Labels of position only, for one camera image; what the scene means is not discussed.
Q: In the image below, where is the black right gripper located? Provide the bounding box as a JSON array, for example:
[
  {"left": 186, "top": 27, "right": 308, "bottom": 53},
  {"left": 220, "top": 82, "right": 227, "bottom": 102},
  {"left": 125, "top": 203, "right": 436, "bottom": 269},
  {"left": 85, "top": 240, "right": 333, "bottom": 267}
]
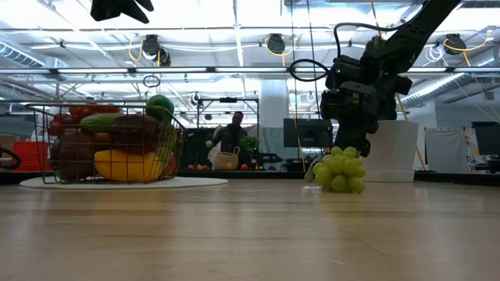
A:
[{"left": 320, "top": 54, "right": 413, "bottom": 158}]

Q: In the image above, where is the green grape bunch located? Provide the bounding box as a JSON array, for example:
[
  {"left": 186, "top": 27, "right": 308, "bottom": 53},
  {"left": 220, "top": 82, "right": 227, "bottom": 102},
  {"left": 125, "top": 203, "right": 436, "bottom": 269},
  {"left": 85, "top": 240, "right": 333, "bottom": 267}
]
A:
[{"left": 303, "top": 146, "right": 367, "bottom": 194}]

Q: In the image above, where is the small green lime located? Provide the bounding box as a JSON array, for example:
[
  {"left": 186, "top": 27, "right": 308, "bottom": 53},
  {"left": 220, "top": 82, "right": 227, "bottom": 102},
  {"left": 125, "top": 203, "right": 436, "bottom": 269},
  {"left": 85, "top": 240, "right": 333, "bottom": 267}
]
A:
[{"left": 145, "top": 94, "right": 176, "bottom": 124}]

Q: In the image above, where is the red grape bunch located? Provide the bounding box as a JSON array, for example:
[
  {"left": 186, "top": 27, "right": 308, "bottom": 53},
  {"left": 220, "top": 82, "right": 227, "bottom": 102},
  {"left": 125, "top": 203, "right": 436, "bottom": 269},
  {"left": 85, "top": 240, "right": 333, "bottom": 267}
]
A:
[{"left": 48, "top": 101, "right": 122, "bottom": 137}]

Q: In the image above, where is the green cucumber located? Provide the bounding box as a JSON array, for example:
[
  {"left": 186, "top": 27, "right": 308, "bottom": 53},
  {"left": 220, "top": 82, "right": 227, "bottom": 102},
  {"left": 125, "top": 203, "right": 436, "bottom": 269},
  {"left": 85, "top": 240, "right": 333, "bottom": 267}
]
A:
[{"left": 80, "top": 112, "right": 123, "bottom": 133}]

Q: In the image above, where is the dark purple-red fruit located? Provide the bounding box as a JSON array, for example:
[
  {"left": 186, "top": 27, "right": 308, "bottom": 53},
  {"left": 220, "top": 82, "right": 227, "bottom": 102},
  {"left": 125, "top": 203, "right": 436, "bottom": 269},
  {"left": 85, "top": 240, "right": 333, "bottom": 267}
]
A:
[{"left": 108, "top": 114, "right": 163, "bottom": 156}]

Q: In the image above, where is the light green pear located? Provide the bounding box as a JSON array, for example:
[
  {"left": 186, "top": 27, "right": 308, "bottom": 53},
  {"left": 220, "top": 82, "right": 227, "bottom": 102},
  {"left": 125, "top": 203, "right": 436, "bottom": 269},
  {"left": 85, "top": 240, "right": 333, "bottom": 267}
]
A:
[{"left": 155, "top": 123, "right": 177, "bottom": 165}]

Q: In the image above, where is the dark red pomegranate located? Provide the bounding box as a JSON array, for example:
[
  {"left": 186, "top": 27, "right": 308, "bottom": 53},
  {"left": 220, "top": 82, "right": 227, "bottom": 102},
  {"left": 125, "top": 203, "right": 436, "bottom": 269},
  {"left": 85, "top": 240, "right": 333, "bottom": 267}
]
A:
[{"left": 49, "top": 130, "right": 97, "bottom": 183}]

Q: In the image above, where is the yellow orange mango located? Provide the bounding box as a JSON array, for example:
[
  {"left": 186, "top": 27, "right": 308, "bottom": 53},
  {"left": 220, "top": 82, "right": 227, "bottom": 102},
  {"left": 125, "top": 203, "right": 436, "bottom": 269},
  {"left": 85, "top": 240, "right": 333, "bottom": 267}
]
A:
[{"left": 94, "top": 148, "right": 164, "bottom": 183}]

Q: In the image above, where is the red apple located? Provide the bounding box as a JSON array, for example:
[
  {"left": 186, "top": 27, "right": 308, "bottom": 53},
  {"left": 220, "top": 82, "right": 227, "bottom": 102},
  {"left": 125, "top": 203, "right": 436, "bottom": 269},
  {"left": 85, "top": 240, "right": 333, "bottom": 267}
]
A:
[{"left": 162, "top": 154, "right": 177, "bottom": 177}]

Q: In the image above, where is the wicker basket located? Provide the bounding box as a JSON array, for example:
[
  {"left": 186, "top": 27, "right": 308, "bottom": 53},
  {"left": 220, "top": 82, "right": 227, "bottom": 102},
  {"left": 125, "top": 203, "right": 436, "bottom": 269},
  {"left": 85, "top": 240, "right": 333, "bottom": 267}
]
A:
[{"left": 213, "top": 146, "right": 241, "bottom": 172}]

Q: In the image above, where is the white plant pot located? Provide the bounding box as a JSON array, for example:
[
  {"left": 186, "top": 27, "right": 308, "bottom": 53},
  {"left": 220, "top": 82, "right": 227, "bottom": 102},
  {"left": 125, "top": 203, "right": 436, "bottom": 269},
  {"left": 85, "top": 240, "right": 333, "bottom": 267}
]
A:
[{"left": 361, "top": 119, "right": 420, "bottom": 183}]

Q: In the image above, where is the black monitor screen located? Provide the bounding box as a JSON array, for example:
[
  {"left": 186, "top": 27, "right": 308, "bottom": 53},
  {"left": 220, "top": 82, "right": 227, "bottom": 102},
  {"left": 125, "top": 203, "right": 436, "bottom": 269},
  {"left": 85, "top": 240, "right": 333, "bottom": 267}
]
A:
[{"left": 283, "top": 118, "right": 333, "bottom": 148}]

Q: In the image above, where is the black low machine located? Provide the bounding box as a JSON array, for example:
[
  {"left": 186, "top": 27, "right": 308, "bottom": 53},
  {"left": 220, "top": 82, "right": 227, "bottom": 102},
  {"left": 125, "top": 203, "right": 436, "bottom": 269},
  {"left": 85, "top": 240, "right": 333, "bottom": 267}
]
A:
[{"left": 257, "top": 152, "right": 283, "bottom": 172}]

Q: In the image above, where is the white building column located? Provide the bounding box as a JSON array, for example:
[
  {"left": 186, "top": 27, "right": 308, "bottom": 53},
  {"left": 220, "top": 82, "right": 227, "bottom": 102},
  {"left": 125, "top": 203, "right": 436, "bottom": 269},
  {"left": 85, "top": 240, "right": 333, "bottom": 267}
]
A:
[{"left": 259, "top": 80, "right": 291, "bottom": 155}]

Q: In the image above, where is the white hanging cloth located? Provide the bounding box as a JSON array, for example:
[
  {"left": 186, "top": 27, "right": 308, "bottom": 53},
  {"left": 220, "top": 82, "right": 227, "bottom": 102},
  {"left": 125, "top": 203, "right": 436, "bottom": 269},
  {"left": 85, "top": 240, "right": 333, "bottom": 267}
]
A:
[{"left": 424, "top": 126, "right": 481, "bottom": 175}]

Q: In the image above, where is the green leafy plant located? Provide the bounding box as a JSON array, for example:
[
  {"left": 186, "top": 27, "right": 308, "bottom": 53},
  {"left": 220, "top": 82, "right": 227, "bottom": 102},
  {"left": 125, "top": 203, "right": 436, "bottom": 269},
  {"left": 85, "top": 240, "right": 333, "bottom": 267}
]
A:
[{"left": 240, "top": 135, "right": 261, "bottom": 157}]

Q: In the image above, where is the person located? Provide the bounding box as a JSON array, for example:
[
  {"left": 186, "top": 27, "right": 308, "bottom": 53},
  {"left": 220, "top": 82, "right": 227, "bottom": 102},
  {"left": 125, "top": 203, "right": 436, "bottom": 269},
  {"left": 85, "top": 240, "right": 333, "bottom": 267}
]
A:
[{"left": 205, "top": 111, "right": 249, "bottom": 157}]

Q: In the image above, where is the black box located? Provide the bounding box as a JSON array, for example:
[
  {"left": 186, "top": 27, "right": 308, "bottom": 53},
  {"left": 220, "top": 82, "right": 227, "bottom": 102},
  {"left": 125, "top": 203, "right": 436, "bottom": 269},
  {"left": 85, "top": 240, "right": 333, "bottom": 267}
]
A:
[{"left": 471, "top": 121, "right": 500, "bottom": 155}]

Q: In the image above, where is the black cabinet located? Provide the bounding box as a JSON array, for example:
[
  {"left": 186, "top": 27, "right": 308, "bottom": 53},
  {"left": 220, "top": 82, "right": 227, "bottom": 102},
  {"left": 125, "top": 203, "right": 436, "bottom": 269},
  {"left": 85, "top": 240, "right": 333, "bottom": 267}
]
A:
[{"left": 181, "top": 127, "right": 220, "bottom": 173}]

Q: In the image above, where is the white round placemat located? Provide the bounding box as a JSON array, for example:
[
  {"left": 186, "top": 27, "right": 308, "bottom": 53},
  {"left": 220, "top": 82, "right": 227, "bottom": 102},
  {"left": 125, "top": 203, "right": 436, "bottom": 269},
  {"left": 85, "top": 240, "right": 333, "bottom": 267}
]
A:
[{"left": 19, "top": 176, "right": 230, "bottom": 190}]

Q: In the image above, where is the red storage bin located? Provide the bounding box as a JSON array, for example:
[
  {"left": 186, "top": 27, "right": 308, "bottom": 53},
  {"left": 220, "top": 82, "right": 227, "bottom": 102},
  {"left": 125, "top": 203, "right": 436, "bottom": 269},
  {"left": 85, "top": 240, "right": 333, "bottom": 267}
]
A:
[{"left": 11, "top": 140, "right": 54, "bottom": 173}]

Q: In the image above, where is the black hanging ring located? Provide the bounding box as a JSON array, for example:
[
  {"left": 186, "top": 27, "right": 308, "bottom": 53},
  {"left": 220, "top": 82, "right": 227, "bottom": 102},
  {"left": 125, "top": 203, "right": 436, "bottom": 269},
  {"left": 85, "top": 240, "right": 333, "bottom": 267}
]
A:
[{"left": 142, "top": 74, "right": 162, "bottom": 89}]

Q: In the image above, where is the silver air duct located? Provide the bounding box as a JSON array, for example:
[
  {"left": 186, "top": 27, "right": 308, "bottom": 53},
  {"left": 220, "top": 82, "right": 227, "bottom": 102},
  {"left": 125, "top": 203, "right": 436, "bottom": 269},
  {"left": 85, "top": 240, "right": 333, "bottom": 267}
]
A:
[
  {"left": 0, "top": 38, "right": 70, "bottom": 81},
  {"left": 402, "top": 72, "right": 500, "bottom": 108}
]

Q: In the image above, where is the wire basket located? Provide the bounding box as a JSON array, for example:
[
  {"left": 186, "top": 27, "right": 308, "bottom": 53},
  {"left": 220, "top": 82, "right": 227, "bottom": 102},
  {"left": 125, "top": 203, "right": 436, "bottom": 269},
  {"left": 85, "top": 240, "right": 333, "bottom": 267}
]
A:
[{"left": 25, "top": 101, "right": 188, "bottom": 185}]

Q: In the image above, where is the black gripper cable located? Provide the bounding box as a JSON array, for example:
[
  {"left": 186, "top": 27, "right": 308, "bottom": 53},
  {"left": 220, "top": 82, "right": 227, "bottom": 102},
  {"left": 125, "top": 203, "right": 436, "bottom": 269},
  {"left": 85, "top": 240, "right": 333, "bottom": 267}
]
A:
[{"left": 288, "top": 22, "right": 399, "bottom": 83}]

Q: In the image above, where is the black ceiling light rail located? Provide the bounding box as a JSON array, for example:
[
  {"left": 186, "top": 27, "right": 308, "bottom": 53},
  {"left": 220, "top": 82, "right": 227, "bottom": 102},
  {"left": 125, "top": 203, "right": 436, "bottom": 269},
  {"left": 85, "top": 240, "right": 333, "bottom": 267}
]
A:
[{"left": 0, "top": 66, "right": 500, "bottom": 76}]

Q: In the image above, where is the black hanging cable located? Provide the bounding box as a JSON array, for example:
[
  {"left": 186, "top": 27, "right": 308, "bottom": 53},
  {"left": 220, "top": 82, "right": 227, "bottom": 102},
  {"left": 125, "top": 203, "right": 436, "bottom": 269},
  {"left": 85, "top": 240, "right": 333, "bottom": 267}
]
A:
[{"left": 305, "top": 0, "right": 322, "bottom": 122}]

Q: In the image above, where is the thin black cable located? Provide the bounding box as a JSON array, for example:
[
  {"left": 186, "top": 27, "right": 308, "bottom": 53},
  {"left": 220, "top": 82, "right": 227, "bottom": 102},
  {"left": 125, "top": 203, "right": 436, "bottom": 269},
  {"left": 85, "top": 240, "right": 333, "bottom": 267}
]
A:
[{"left": 289, "top": 0, "right": 306, "bottom": 173}]

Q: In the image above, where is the black cable loop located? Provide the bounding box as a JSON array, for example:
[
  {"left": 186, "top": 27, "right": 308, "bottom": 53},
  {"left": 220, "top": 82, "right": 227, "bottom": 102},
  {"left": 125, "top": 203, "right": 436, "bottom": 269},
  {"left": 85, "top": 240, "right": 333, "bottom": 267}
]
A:
[{"left": 0, "top": 146, "right": 23, "bottom": 172}]

